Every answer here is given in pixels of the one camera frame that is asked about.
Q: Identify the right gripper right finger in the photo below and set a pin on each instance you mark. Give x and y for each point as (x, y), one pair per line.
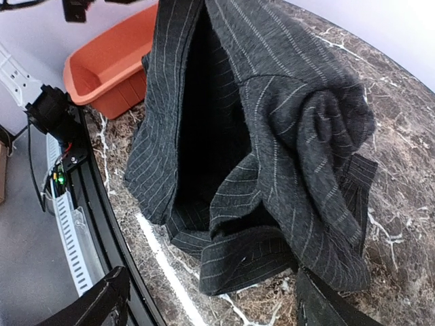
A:
(319, 304)

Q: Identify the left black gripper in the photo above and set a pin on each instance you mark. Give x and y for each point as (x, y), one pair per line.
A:
(75, 10)

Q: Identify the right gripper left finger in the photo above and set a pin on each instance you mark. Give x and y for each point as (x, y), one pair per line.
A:
(106, 303)

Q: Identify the black pinstriped shirt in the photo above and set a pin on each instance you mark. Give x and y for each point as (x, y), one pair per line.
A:
(248, 153)

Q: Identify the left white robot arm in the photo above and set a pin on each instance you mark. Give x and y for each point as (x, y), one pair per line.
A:
(47, 108)

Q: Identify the orange plastic bin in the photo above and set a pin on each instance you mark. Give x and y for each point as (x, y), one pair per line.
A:
(107, 73)

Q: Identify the black front rail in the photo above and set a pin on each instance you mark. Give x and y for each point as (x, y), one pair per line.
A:
(88, 190)

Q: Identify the white slotted cable duct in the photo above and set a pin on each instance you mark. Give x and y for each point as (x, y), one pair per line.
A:
(84, 265)

